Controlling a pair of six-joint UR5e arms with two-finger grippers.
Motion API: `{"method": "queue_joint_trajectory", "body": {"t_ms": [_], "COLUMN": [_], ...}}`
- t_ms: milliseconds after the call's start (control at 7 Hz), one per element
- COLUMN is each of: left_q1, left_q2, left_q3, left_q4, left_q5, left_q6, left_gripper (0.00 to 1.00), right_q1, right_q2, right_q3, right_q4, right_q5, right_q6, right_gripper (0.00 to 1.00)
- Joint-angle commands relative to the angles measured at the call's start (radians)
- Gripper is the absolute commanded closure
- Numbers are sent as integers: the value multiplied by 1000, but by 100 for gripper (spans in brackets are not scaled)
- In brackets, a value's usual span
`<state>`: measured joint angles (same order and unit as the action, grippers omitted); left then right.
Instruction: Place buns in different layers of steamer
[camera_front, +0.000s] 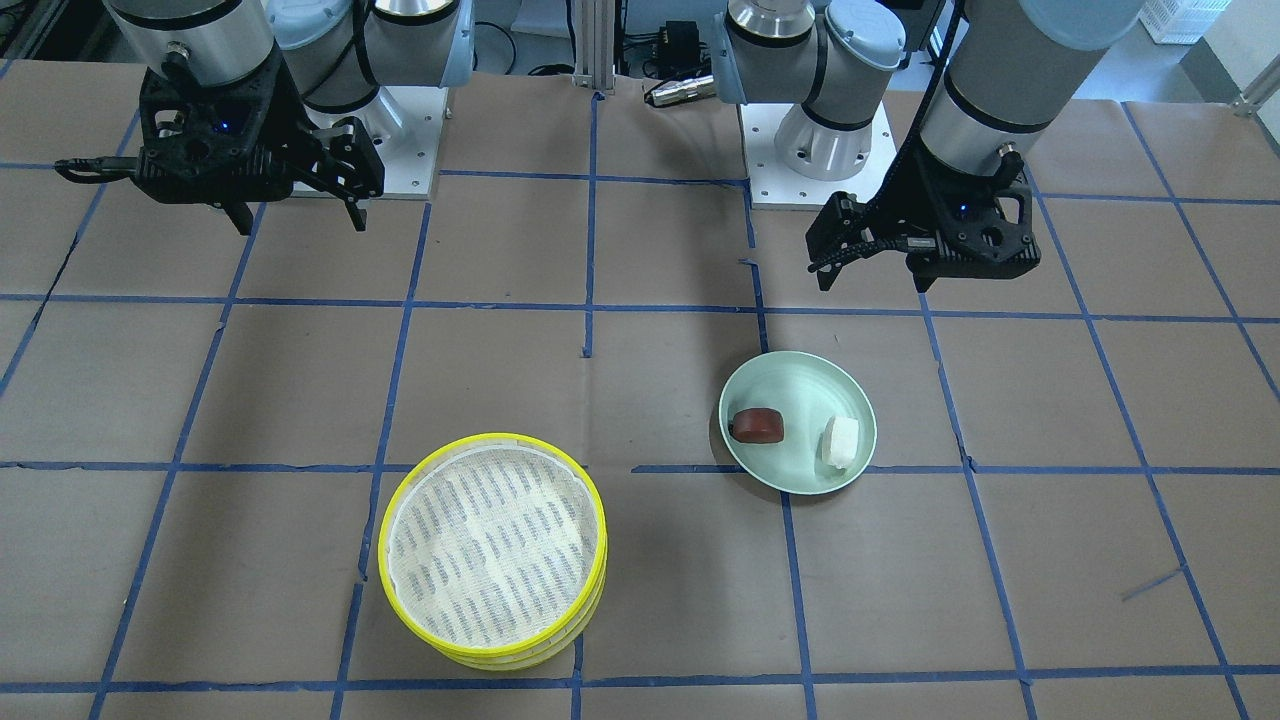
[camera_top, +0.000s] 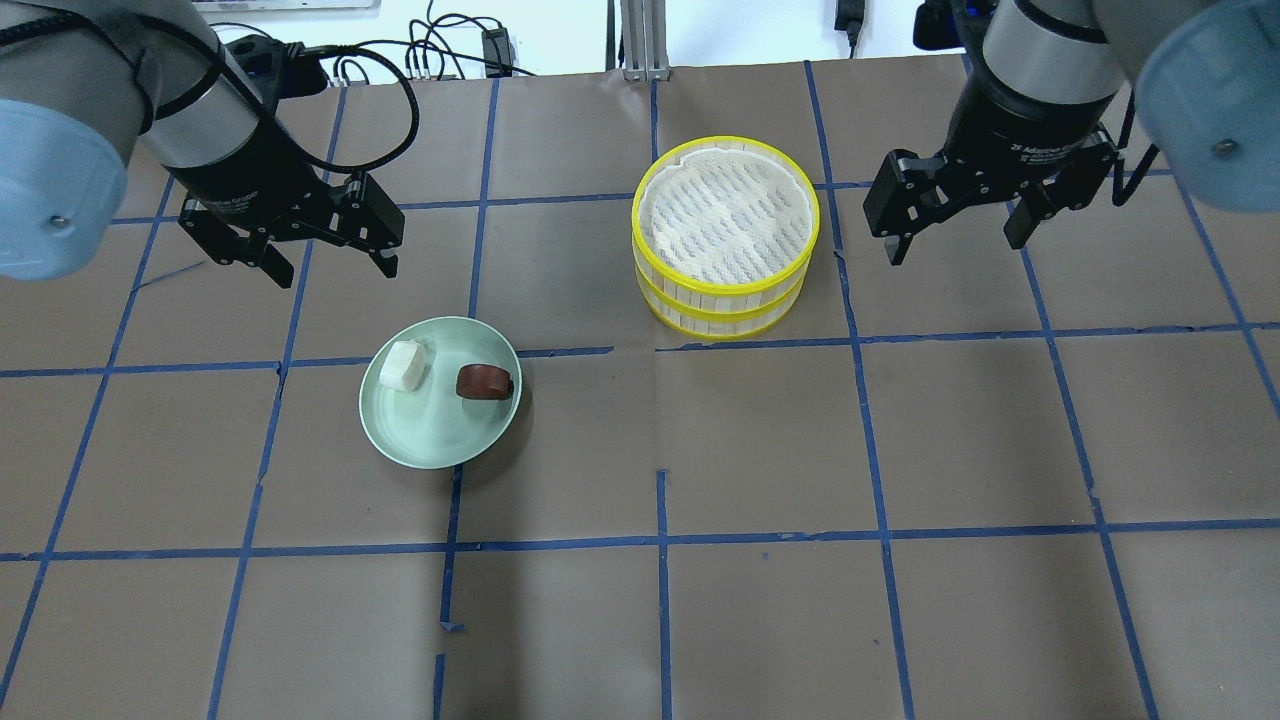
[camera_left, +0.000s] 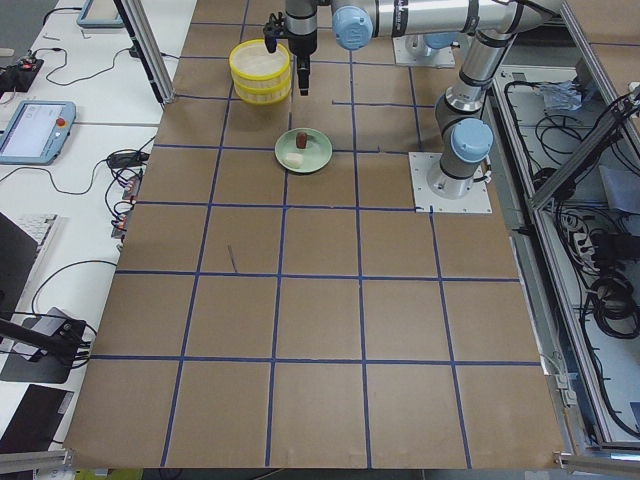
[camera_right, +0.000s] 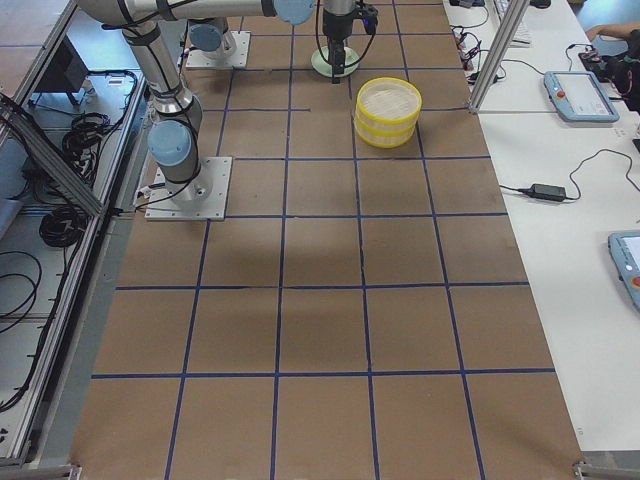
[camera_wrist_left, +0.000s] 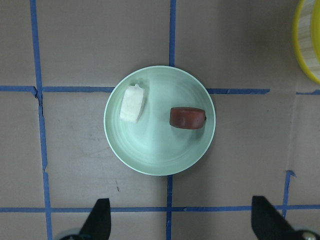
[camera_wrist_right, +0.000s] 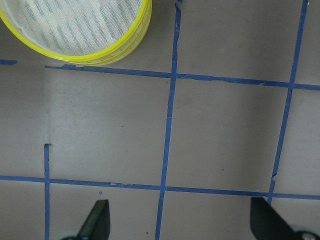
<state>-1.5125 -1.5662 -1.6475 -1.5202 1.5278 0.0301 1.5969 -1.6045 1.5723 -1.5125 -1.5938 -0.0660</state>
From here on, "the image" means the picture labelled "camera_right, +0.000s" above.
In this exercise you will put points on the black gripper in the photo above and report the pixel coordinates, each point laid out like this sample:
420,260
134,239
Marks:
336,29

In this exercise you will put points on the yellow steamer layer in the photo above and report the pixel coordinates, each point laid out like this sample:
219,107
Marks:
367,117
383,137

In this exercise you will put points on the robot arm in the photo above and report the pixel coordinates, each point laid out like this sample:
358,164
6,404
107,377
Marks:
173,138
295,13

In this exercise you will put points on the white steamer cloth liner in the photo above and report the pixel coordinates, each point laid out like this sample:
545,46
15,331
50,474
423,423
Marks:
389,100

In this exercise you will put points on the blue teach pendant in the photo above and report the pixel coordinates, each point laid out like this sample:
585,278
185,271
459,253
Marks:
579,97
624,251

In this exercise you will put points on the black power adapter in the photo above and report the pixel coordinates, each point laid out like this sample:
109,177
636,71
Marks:
545,192

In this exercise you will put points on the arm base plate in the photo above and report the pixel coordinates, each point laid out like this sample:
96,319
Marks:
205,198
228,51

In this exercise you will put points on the aluminium frame post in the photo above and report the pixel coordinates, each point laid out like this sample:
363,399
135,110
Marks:
500,44

